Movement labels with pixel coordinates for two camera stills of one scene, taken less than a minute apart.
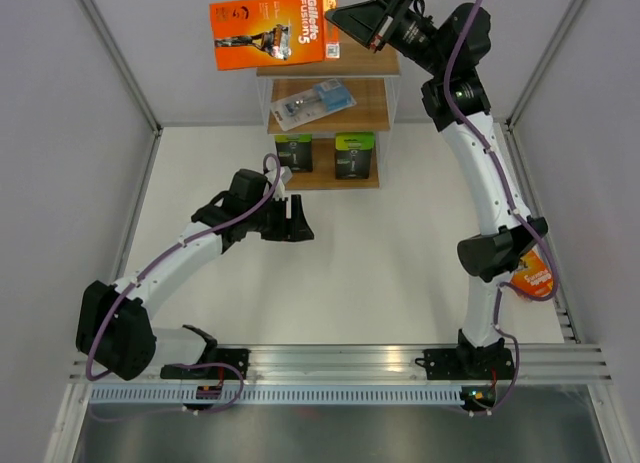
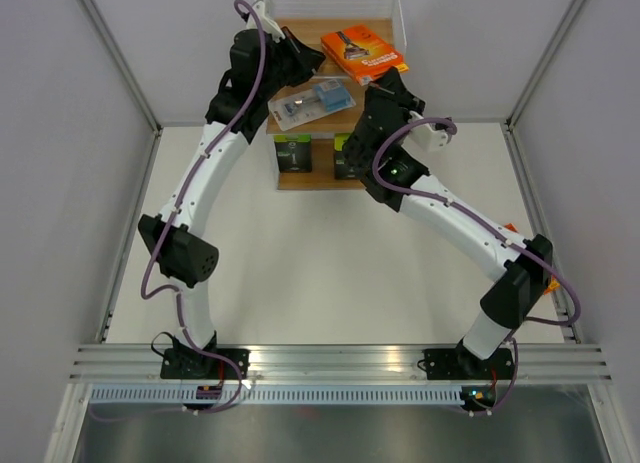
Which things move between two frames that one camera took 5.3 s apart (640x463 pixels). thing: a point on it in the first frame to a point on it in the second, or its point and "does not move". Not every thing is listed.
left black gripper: x=294 y=229 to x=307 y=61
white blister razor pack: x=325 y=98 does not move
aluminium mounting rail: x=329 y=363 does not move
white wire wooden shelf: x=329 y=116 does not move
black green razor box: x=295 y=151 does not move
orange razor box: x=272 y=31 to x=362 y=53
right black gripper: x=366 y=20 to x=391 y=86
